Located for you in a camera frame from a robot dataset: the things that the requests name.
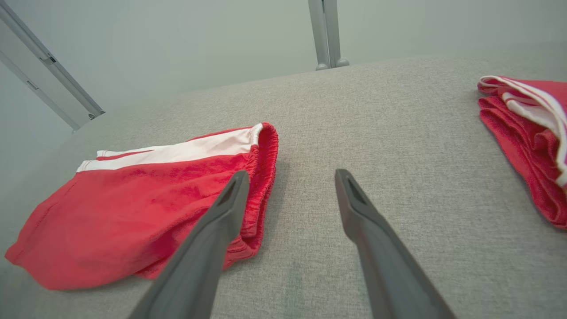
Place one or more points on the red and white basketball jersey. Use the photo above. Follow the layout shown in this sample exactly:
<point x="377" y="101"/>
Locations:
<point x="531" y="150"/>

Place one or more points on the grey partition frame with bracket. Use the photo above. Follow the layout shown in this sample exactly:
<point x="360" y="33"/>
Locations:
<point x="66" y="77"/>

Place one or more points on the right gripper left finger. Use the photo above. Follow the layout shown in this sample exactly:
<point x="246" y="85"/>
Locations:
<point x="199" y="257"/>

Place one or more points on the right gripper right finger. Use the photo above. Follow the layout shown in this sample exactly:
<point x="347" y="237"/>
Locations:
<point x="385" y="266"/>

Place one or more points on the grey fabric sofa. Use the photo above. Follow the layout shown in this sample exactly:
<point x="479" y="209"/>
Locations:
<point x="376" y="133"/>

